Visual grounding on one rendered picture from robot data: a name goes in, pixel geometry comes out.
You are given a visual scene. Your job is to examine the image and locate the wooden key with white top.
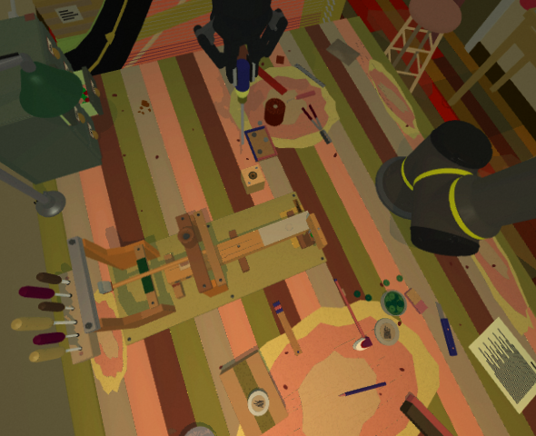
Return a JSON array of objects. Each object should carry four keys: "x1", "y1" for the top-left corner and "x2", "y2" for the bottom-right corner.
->
[{"x1": 216, "y1": 210, "x2": 313, "y2": 264}]

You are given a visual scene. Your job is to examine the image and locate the blue framed brown square plate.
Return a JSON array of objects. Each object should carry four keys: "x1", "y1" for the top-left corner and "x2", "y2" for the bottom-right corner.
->
[{"x1": 243, "y1": 126, "x2": 279, "y2": 163}]

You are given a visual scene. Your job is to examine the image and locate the grey round tin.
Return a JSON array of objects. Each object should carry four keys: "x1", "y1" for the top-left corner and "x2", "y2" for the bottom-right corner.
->
[{"x1": 176, "y1": 421, "x2": 215, "y2": 436}]

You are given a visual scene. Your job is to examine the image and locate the wooden stick blue red end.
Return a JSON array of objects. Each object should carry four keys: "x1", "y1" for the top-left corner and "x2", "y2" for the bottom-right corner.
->
[{"x1": 272, "y1": 300, "x2": 303, "y2": 356}]

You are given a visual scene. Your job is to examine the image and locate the dark brown handled tool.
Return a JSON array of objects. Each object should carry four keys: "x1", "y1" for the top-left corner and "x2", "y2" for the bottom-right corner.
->
[{"x1": 35, "y1": 272, "x2": 72, "y2": 287}]

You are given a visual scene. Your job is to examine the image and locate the brown wooden upright bracket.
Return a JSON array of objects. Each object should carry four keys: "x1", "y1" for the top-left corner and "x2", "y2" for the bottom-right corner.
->
[{"x1": 174, "y1": 210, "x2": 229, "y2": 297}]

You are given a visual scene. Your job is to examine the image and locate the yellow action model base board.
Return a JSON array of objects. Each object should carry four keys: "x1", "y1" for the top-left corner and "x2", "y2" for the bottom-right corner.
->
[{"x1": 106, "y1": 192, "x2": 331, "y2": 344}]

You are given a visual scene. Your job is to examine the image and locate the grey brown pad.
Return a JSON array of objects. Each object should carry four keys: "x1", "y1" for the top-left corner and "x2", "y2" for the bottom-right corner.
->
[{"x1": 325, "y1": 38, "x2": 362, "y2": 65}]

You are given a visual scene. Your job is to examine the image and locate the wooden table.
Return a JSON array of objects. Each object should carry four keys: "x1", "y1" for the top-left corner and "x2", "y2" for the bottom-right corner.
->
[{"x1": 446, "y1": 6, "x2": 536, "y2": 106}]

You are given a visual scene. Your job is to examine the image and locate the wooden block with hole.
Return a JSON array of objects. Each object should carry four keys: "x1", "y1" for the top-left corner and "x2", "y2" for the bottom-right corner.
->
[{"x1": 240, "y1": 164, "x2": 266, "y2": 196}]

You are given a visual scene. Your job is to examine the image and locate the red handled pliers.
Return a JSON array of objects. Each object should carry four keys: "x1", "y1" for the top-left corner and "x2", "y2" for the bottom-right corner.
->
[{"x1": 300, "y1": 104, "x2": 333, "y2": 145}]

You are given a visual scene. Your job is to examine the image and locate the dark brown red box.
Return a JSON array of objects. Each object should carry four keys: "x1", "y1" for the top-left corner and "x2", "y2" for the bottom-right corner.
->
[{"x1": 399, "y1": 391, "x2": 456, "y2": 436}]

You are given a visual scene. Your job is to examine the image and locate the orange hammer shank grey head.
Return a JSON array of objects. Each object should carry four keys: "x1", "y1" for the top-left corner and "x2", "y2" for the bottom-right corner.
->
[{"x1": 96, "y1": 256, "x2": 193, "y2": 294}]

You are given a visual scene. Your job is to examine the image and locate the blue handled knife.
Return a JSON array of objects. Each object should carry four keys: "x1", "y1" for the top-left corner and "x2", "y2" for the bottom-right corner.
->
[{"x1": 434, "y1": 301, "x2": 459, "y2": 357}]

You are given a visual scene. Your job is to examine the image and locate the white printed paper sheet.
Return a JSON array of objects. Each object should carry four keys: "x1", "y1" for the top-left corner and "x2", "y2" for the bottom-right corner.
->
[{"x1": 468, "y1": 316, "x2": 536, "y2": 415}]

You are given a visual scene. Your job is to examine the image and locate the blue handled regulator tool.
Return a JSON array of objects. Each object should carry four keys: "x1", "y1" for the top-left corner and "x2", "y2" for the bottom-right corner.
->
[{"x1": 233, "y1": 45, "x2": 254, "y2": 147}]

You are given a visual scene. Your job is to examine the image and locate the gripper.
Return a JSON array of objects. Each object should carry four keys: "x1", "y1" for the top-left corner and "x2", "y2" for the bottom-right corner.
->
[{"x1": 193, "y1": 0, "x2": 291, "y2": 85}]

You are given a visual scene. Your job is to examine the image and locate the grey and wood tool rack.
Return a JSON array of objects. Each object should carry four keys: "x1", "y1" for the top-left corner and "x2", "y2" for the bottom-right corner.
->
[{"x1": 66, "y1": 235, "x2": 104, "y2": 365}]

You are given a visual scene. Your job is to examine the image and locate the green drawer cabinet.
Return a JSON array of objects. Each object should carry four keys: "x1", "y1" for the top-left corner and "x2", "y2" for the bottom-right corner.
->
[{"x1": 0, "y1": 11, "x2": 104, "y2": 185}]

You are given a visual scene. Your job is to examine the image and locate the dark red cylinder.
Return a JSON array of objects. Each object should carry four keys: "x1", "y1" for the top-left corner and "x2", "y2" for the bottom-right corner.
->
[{"x1": 263, "y1": 96, "x2": 287, "y2": 128}]

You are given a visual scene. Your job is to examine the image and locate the red flat bar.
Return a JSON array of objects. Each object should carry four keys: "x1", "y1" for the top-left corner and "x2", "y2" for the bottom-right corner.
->
[{"x1": 256, "y1": 67, "x2": 290, "y2": 96}]

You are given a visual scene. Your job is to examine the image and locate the pink eraser block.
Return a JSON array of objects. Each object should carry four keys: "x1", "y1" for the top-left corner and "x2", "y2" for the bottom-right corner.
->
[{"x1": 403, "y1": 287, "x2": 430, "y2": 315}]

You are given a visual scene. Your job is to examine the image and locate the grey ruler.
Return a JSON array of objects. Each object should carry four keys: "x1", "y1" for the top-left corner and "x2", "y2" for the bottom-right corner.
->
[{"x1": 293, "y1": 63, "x2": 326, "y2": 88}]

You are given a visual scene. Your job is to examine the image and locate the wooden tray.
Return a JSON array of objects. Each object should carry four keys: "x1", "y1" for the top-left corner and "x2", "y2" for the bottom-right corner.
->
[{"x1": 218, "y1": 346, "x2": 290, "y2": 434}]

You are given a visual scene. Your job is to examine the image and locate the yellow handled tool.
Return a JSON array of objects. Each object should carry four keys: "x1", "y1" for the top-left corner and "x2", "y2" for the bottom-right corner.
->
[
  {"x1": 10, "y1": 316, "x2": 79, "y2": 332},
  {"x1": 28, "y1": 346, "x2": 84, "y2": 363}
]

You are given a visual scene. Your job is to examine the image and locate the green dish with discs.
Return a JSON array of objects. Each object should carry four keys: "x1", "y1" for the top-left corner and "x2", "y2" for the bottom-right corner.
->
[{"x1": 381, "y1": 289, "x2": 408, "y2": 316}]

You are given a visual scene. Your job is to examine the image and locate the orange wooden hammer rest frame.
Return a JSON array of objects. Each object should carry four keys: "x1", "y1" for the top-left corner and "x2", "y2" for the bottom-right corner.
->
[{"x1": 80, "y1": 237, "x2": 177, "y2": 332}]

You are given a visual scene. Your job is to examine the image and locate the green shaded desk lamp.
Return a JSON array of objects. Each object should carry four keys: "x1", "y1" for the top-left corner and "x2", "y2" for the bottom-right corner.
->
[{"x1": 0, "y1": 51, "x2": 84, "y2": 219}]

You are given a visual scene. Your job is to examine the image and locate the grey flat file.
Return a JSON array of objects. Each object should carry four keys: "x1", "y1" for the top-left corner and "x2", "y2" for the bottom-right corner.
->
[{"x1": 219, "y1": 346, "x2": 261, "y2": 372}]

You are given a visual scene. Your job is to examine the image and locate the red shaft tool white head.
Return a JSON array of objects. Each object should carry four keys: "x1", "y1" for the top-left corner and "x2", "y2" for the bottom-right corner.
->
[{"x1": 333, "y1": 277, "x2": 373, "y2": 352}]

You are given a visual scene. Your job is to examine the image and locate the white dish with pins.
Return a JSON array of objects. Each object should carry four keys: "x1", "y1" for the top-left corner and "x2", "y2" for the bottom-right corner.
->
[
  {"x1": 246, "y1": 389, "x2": 272, "y2": 417},
  {"x1": 373, "y1": 317, "x2": 401, "y2": 347}
]

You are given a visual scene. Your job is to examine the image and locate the wooden key stop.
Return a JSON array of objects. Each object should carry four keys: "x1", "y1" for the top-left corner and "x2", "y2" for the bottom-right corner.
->
[{"x1": 300, "y1": 212, "x2": 329, "y2": 252}]

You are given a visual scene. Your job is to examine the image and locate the maroon handled tool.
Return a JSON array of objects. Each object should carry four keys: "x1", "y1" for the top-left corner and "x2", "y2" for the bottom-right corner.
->
[
  {"x1": 32, "y1": 332, "x2": 83, "y2": 347},
  {"x1": 18, "y1": 285, "x2": 74, "y2": 301}
]

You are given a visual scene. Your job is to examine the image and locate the blue pencil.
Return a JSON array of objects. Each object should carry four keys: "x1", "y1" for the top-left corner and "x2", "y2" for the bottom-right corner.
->
[{"x1": 337, "y1": 381, "x2": 388, "y2": 398}]

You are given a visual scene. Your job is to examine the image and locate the wooden stool pink seat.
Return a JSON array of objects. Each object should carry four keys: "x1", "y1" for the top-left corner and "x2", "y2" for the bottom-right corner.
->
[{"x1": 382, "y1": 0, "x2": 464, "y2": 94}]

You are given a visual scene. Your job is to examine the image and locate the cardboard box with label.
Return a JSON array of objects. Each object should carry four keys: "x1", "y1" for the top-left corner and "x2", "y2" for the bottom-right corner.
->
[{"x1": 32, "y1": 0, "x2": 97, "y2": 34}]

